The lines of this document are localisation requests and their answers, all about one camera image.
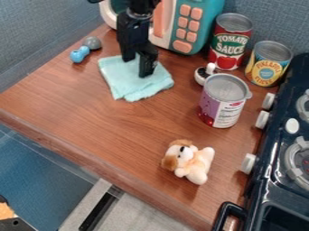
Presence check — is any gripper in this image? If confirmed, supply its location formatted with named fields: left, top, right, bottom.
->
left=116, top=8, right=160, bottom=79

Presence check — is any blue cloth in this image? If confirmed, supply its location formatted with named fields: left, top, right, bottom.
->
left=96, top=53, right=175, bottom=103

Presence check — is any grey toy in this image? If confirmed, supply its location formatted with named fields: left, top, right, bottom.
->
left=81, top=35, right=103, bottom=51

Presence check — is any toy microwave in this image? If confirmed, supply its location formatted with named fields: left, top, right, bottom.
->
left=98, top=0, right=226, bottom=56

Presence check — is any blue toy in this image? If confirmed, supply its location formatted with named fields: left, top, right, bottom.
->
left=69, top=45, right=92, bottom=64

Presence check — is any white and black toy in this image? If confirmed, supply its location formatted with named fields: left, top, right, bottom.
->
left=192, top=62, right=221, bottom=87

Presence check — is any purple and white can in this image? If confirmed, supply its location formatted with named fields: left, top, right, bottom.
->
left=196, top=73, right=254, bottom=130

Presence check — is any red tomato can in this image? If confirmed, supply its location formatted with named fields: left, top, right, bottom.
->
left=206, top=12, right=255, bottom=72

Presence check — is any plush dog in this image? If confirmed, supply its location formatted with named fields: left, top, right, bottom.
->
left=160, top=138, right=217, bottom=186

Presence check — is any yellow pineapple can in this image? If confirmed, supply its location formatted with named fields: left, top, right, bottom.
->
left=243, top=40, right=295, bottom=88

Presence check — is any toy stove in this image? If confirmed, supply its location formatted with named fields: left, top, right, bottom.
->
left=211, top=52, right=309, bottom=231

